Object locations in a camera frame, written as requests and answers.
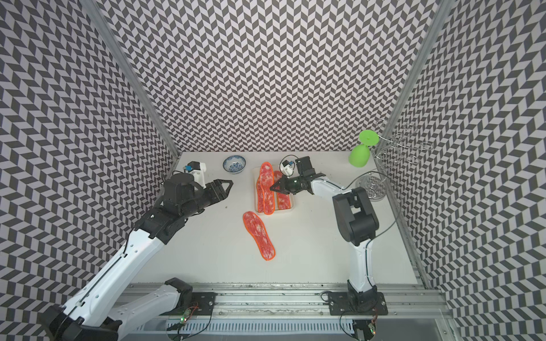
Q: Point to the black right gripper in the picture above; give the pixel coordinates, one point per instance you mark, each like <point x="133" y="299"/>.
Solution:
<point x="284" y="185"/>

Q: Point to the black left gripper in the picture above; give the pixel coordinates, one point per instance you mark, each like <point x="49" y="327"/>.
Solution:
<point x="216" y="190"/>

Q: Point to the red orange-edged insole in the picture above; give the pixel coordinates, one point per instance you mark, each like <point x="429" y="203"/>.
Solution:
<point x="256" y="228"/>
<point x="265" y="197"/>
<point x="283" y="201"/>

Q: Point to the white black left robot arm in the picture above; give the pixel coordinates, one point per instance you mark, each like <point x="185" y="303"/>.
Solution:
<point x="90" y="314"/>

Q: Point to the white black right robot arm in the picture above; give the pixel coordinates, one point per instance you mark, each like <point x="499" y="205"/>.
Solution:
<point x="356" y="220"/>

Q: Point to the white rectangular storage tray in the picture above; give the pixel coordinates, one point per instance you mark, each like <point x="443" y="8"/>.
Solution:
<point x="275" y="192"/>

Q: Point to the blue white porcelain bowl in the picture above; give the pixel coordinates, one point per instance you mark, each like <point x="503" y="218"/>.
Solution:
<point x="234" y="164"/>

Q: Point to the green plastic wine glass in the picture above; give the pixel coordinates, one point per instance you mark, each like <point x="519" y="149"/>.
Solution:
<point x="361" y="154"/>

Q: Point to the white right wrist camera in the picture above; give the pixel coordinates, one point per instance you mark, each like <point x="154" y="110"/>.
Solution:
<point x="287" y="168"/>

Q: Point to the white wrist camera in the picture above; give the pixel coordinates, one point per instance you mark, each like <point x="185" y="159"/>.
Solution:
<point x="287" y="168"/>
<point x="197" y="170"/>

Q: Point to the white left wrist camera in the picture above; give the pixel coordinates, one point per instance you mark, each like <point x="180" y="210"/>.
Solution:
<point x="197" y="170"/>

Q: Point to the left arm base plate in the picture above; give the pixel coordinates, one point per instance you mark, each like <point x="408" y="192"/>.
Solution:
<point x="192" y="303"/>

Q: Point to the chrome wire glass rack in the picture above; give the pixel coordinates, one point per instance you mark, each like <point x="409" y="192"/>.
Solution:
<point x="403" y="147"/>

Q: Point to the aluminium front rail frame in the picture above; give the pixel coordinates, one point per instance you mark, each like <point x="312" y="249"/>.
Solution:
<point x="400" y="312"/>

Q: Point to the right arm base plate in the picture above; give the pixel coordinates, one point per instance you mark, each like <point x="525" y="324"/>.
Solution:
<point x="370" y="303"/>

